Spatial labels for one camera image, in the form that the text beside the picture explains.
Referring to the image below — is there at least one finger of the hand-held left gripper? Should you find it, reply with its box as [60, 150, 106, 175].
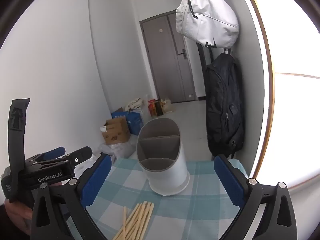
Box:
[62, 146, 93, 168]
[25, 147, 66, 163]

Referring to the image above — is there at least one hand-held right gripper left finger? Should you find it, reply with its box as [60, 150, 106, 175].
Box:
[31, 152, 113, 240]

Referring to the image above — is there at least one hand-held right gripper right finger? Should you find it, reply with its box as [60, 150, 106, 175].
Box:
[214, 154, 298, 240]

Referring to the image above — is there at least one bunch of bamboo chopsticks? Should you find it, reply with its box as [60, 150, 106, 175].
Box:
[111, 201, 155, 240]

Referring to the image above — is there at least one white utensil holder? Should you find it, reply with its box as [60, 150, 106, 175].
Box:
[136, 117, 190, 197]

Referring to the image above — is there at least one white shoulder bag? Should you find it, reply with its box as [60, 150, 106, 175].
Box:
[175, 0, 240, 48]

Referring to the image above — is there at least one person's left hand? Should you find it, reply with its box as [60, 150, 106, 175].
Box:
[4, 199, 33, 236]

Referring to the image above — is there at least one grey plastic parcel bag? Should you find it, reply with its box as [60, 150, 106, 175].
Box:
[112, 141, 137, 158]

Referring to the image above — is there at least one brown cardboard box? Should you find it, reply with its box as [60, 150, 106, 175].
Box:
[100, 117, 131, 145]

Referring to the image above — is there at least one teal checked tablecloth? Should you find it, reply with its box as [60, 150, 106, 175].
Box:
[85, 157, 250, 240]

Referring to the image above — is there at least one blue cardboard box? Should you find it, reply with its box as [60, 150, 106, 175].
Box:
[111, 107, 144, 135]

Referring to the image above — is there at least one cream cloth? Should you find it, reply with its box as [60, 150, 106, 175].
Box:
[124, 97, 145, 112]

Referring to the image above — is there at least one black backpack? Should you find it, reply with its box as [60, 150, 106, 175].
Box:
[204, 51, 245, 159]

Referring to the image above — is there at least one red snack bag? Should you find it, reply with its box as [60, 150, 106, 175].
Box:
[148, 99, 157, 117]

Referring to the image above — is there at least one dark paper bag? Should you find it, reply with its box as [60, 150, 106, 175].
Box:
[152, 100, 164, 117]

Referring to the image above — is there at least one clear plastic bag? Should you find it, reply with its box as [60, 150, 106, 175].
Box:
[162, 99, 175, 113]

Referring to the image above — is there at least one grey door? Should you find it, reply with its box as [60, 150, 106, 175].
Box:
[139, 11, 197, 103]

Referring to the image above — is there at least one bright window with wooden frame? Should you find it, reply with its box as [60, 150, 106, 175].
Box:
[236, 0, 320, 200]

